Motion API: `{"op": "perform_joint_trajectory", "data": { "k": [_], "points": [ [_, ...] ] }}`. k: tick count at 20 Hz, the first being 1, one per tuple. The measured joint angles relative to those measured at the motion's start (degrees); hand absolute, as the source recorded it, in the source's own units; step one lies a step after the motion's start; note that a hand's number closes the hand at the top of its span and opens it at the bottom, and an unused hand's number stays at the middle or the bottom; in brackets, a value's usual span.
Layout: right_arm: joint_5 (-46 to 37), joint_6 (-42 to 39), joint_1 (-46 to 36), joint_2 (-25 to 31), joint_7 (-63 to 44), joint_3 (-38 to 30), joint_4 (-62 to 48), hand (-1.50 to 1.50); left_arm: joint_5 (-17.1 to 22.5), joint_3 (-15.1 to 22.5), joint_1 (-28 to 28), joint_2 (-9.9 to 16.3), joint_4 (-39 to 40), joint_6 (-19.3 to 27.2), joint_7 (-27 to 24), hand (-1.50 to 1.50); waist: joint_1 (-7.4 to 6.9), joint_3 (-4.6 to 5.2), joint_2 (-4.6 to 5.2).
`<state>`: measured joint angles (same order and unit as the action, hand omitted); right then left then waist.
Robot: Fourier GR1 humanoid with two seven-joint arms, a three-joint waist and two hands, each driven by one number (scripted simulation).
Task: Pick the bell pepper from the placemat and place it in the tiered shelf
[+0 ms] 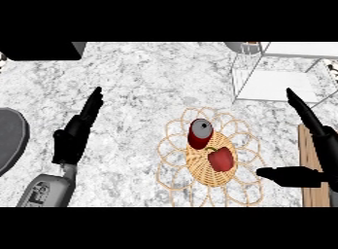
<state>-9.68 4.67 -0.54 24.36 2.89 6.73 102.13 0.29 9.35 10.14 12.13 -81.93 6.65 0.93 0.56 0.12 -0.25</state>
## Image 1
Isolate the red can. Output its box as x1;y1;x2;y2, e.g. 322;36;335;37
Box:
186;118;214;151

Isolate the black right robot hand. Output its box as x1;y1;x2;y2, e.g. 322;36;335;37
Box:
254;87;338;195

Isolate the brown wooden cutting board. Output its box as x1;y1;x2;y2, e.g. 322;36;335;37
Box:
297;124;338;208

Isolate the black appliance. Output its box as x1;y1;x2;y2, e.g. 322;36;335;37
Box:
0;41;88;62

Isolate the red bell pepper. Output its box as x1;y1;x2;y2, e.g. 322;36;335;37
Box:
204;146;236;173

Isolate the dark grey round pan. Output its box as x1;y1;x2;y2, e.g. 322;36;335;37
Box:
0;107;30;186

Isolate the grey round bowl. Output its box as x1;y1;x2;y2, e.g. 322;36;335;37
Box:
223;41;263;53

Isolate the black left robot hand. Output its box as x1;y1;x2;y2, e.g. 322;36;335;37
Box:
50;86;105;166

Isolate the woven wicker placemat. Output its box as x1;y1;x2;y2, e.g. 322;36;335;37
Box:
156;106;264;208

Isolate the white wire tiered shelf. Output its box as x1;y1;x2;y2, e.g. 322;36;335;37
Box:
229;41;338;108

